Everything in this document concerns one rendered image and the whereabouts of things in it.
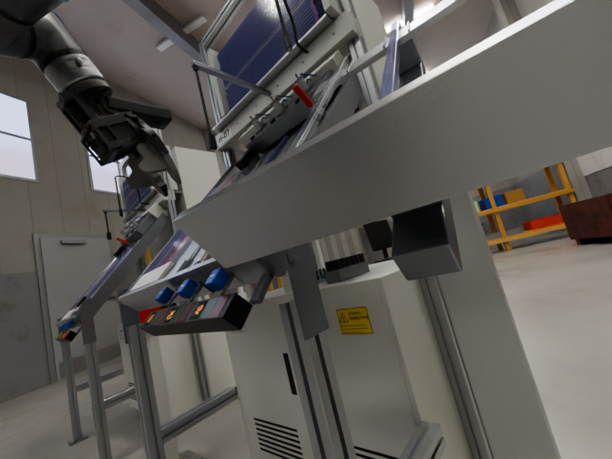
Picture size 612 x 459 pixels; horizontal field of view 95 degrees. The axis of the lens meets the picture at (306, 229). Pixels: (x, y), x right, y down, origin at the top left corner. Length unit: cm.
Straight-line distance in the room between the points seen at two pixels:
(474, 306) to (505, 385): 9
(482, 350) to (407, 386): 34
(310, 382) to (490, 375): 21
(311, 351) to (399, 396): 37
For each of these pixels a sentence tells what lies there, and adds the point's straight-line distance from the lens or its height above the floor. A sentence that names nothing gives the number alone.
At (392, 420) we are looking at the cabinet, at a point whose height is 31.
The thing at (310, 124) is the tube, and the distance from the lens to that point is 37.
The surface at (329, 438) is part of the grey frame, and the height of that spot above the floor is 47.
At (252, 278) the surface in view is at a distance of 47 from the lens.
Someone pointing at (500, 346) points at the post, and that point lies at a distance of 40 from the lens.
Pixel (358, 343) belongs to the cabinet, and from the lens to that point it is 73.
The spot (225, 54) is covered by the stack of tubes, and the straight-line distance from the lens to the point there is 142.
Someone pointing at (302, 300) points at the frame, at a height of 64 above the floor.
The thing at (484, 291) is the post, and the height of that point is 60.
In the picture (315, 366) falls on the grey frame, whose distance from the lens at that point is 40.
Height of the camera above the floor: 68
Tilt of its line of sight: 8 degrees up
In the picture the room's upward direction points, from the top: 14 degrees counter-clockwise
